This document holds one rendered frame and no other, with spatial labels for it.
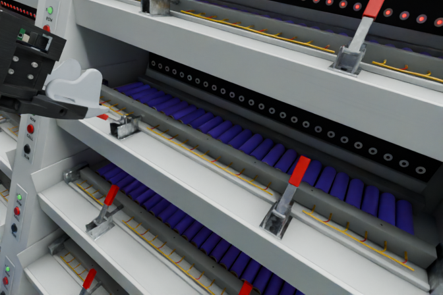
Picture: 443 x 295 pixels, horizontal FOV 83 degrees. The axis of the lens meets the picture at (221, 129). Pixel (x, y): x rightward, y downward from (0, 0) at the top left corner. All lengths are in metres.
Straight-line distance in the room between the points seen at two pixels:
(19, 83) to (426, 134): 0.37
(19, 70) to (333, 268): 0.36
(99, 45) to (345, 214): 0.50
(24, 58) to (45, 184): 0.36
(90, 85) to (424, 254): 0.41
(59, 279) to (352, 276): 0.57
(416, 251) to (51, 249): 0.66
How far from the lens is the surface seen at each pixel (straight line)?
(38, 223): 0.68
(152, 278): 0.47
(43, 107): 0.29
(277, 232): 0.31
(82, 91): 0.33
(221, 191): 0.34
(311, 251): 0.32
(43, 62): 0.30
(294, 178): 0.30
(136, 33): 0.40
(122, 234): 0.51
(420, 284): 0.36
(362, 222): 0.35
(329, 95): 0.27
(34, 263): 0.74
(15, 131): 0.83
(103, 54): 0.56
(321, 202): 0.35
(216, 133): 0.41
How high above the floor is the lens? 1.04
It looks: 13 degrees down
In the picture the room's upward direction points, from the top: 20 degrees clockwise
